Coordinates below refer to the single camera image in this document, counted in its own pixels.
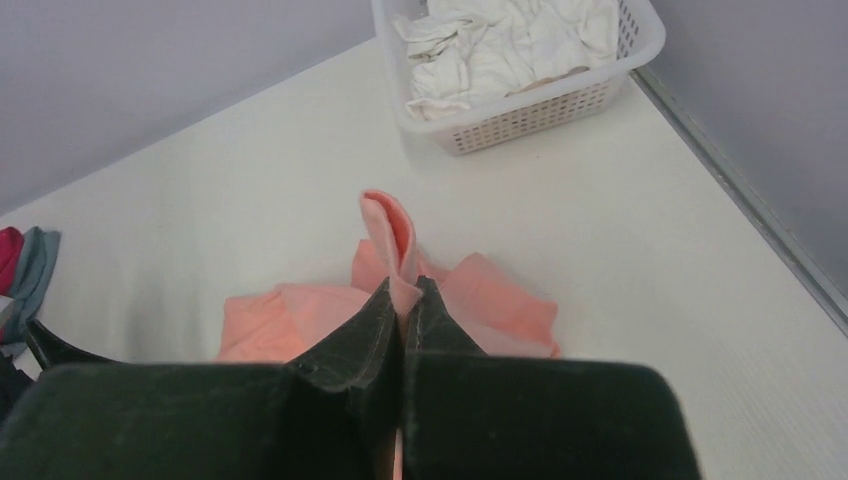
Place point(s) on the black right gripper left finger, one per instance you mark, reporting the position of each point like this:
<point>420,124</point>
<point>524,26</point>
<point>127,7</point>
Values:
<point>180,421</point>

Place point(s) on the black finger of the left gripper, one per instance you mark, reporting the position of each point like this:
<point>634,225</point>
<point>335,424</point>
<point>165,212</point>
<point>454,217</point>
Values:
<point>51,351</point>

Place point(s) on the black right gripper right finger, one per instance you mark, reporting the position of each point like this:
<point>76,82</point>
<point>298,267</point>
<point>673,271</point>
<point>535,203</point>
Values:
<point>470,415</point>

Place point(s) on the salmon pink t-shirt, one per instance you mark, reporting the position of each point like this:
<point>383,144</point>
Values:
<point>350,339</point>

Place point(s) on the folded teal t-shirt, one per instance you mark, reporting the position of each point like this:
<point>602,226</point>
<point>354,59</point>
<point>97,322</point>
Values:
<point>32,275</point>

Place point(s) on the folded red t-shirt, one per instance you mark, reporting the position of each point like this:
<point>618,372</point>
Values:
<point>12,242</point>

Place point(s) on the white plastic laundry basket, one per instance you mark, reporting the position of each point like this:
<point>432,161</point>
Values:
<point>641,37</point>

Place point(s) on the crumpled white t-shirt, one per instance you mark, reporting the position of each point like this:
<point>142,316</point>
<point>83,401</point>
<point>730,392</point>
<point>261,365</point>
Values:
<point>468,54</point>

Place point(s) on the beige t-shirt in basket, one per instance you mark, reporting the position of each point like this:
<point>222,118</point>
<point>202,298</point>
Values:
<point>545,81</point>

